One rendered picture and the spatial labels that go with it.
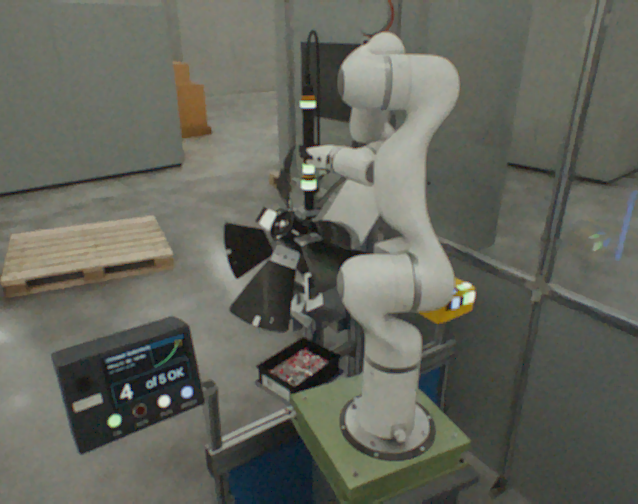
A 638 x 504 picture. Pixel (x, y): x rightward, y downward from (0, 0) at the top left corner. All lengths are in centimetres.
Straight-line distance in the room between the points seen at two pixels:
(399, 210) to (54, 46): 623
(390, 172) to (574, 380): 130
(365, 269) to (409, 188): 17
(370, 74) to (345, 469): 78
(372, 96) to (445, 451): 76
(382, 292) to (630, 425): 125
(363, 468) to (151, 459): 167
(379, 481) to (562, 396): 113
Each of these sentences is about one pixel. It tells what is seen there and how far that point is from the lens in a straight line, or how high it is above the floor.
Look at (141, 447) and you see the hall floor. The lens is 276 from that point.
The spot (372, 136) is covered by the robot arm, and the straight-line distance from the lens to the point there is 130.
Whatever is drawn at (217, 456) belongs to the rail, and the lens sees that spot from 143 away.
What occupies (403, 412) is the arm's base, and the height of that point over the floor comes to 109.
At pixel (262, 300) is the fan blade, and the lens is 174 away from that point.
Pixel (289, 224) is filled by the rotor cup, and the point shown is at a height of 123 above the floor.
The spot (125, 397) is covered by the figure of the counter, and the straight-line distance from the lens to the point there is 116.
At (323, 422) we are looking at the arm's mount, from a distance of 125.
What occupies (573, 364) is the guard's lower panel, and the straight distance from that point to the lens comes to 206.
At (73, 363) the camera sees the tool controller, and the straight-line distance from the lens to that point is 112.
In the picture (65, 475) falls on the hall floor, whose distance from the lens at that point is 276.
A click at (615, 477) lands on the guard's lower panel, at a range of 219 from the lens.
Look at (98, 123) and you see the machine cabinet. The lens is 714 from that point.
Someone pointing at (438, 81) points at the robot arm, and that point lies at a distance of 101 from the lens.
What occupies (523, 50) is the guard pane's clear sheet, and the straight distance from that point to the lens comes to 196.
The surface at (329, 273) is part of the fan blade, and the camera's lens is 156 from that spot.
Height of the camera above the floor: 185
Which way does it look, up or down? 24 degrees down
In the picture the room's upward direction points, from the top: straight up
